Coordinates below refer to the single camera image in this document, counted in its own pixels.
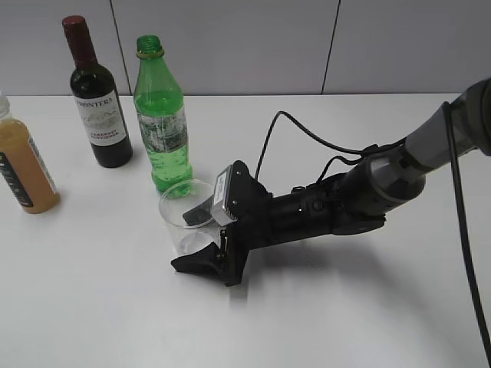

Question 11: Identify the transparent plastic cup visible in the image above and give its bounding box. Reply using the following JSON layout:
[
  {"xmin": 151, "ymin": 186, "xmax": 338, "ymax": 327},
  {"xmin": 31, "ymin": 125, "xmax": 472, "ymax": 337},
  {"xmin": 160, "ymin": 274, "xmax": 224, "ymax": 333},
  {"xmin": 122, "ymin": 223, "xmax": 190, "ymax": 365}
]
[{"xmin": 159, "ymin": 179, "xmax": 219, "ymax": 256}]

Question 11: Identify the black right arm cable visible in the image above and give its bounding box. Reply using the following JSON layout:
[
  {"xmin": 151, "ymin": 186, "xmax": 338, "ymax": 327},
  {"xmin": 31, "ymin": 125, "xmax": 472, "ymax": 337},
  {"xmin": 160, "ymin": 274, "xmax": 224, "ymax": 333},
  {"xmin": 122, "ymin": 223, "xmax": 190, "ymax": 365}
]
[{"xmin": 253, "ymin": 100, "xmax": 491, "ymax": 367}]

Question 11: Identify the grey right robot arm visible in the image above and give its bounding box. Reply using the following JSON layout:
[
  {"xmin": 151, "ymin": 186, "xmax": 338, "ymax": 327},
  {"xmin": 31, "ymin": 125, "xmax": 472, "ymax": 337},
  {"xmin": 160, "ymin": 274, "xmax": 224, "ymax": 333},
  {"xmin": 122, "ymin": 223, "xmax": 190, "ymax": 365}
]
[{"xmin": 172, "ymin": 80, "xmax": 490, "ymax": 286}]

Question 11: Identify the green sprite bottle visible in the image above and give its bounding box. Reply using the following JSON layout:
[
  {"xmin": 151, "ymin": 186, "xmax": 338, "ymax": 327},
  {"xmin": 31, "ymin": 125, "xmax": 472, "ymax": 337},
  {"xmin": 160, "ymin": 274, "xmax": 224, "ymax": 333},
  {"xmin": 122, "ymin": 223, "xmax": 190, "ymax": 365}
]
[{"xmin": 133, "ymin": 34, "xmax": 193, "ymax": 192}]

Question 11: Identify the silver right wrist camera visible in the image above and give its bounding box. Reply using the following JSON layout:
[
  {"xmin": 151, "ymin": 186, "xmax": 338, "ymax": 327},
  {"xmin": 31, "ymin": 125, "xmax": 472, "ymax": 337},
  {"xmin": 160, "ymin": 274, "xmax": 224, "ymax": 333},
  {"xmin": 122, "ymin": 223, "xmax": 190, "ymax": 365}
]
[{"xmin": 210, "ymin": 165, "xmax": 238, "ymax": 227}]

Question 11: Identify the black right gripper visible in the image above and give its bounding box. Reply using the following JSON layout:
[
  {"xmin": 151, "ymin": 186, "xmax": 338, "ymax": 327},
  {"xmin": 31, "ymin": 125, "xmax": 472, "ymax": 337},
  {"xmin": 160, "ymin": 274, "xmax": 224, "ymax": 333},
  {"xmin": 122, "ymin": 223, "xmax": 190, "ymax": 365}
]
[{"xmin": 170, "ymin": 160, "xmax": 385, "ymax": 287}]

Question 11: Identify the dark red wine bottle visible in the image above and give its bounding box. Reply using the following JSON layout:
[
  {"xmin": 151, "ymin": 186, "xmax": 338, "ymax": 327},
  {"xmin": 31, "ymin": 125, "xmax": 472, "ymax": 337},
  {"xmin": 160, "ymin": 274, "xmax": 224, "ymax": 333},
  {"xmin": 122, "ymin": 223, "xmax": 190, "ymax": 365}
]
[{"xmin": 62, "ymin": 15, "xmax": 133, "ymax": 168}]

